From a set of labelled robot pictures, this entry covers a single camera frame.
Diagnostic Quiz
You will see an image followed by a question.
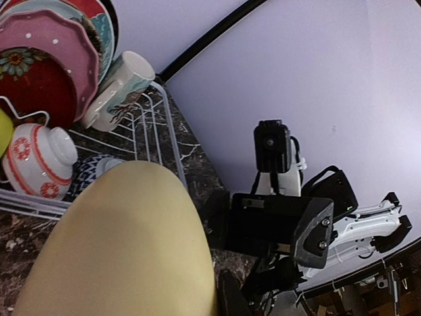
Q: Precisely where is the blue and white bowl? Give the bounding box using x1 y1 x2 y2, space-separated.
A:
66 154 125 200

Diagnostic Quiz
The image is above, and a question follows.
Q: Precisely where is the red and teal plate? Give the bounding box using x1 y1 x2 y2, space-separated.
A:
0 0 116 86

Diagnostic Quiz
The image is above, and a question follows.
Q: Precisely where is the lime green bowl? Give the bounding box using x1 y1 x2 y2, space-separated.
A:
0 110 14 157

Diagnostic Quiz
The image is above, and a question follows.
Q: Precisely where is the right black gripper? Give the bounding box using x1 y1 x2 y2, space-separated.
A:
206 191 334 316

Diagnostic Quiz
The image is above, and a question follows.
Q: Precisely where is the white and red bowl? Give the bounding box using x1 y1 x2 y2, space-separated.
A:
1 123 78 200

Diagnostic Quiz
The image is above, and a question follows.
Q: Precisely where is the white patterned mug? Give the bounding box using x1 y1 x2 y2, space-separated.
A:
82 51 155 132

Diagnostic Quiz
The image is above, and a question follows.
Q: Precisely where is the yellow mug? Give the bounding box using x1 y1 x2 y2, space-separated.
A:
14 161 218 315

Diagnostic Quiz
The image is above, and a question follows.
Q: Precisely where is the white wire dish rack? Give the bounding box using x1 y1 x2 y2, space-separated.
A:
1 82 187 221

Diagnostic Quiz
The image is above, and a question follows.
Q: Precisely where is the red floral plate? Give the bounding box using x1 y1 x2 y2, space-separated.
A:
1 47 78 129

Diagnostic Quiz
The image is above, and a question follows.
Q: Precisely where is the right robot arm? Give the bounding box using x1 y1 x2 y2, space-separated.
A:
199 163 412 315

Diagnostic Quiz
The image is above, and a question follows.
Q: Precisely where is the black right frame post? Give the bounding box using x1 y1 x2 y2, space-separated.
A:
159 0 267 82

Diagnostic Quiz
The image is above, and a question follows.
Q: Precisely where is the pink dotted scalloped plate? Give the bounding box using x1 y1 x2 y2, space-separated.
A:
1 9 99 121

